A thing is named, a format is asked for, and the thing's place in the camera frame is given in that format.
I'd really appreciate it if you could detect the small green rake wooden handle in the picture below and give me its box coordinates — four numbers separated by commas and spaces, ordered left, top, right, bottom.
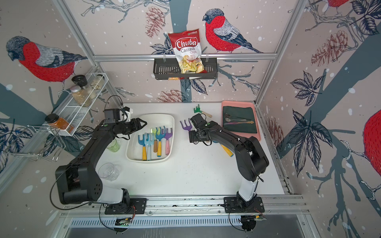
193, 104, 212, 118

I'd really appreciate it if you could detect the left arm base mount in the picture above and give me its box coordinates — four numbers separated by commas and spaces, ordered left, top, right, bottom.
105, 188, 148, 215

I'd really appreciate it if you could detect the orange spice jar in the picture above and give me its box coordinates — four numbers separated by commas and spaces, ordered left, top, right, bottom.
45, 114, 74, 133

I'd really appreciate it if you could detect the lime rake wooden handle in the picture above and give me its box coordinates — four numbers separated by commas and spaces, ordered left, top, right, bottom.
151, 128, 158, 153

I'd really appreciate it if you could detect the light blue fork pale handle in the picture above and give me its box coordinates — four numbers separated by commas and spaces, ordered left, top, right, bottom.
145, 133, 153, 161

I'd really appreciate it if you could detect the silver lid spice jar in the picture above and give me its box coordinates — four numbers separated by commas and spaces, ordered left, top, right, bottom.
70, 85, 91, 107

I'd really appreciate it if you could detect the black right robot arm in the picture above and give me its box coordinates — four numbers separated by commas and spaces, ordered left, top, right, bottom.
189, 114, 269, 202

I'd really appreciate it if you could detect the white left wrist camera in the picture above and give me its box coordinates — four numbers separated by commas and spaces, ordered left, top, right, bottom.
120, 107, 133, 122

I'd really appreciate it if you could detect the chrome wire rack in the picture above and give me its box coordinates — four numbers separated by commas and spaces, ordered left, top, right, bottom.
1, 125, 66, 162

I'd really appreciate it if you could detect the black wall basket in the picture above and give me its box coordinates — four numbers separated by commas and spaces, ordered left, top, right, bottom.
153, 58, 217, 80

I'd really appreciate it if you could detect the pink tray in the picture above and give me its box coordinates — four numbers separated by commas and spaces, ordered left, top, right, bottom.
221, 101, 261, 141

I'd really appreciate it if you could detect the blue fork yellow handle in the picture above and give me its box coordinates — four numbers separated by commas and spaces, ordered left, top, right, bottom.
138, 134, 147, 161

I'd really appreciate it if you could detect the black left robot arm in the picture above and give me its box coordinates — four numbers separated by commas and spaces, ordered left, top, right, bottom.
55, 112, 147, 205

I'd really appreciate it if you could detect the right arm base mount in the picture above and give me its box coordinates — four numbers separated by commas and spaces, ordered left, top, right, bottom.
220, 192, 265, 214

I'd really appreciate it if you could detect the dark green cloth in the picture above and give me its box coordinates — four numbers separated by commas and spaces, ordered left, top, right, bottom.
222, 106, 258, 133

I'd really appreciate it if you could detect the pale spice jar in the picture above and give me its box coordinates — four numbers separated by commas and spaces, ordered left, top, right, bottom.
90, 74, 104, 90

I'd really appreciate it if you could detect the purple rake pink handle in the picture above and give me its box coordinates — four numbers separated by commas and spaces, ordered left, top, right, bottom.
164, 128, 173, 155

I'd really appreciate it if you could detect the blue rake yellow handle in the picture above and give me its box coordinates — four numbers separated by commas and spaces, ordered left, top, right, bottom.
155, 127, 166, 157

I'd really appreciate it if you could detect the red Chuba chips bag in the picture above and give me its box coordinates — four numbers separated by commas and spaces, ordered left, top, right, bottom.
169, 29, 206, 74

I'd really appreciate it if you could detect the purple fork pink handle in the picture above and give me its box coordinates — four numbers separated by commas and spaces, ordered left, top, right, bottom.
180, 119, 192, 131

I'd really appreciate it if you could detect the metal spoon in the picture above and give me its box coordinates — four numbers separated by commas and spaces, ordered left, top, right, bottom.
224, 118, 255, 125

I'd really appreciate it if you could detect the black lid spice jar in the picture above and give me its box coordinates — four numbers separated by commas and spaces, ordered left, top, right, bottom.
71, 75, 88, 88

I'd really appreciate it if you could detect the white plastic storage box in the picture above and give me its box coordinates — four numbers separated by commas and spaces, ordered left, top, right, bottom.
126, 114, 175, 164

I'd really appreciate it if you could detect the teal claw rake yellow handle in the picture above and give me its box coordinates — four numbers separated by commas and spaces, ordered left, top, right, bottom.
221, 145, 234, 157

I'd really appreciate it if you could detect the green transparent cup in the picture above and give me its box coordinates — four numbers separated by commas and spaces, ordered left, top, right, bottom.
107, 139, 120, 152

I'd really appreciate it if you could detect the white wire spice rack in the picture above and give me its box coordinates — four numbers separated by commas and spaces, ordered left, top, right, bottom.
52, 72, 109, 136

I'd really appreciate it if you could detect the clear plastic cup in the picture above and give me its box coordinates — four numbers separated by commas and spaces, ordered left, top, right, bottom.
98, 163, 120, 181

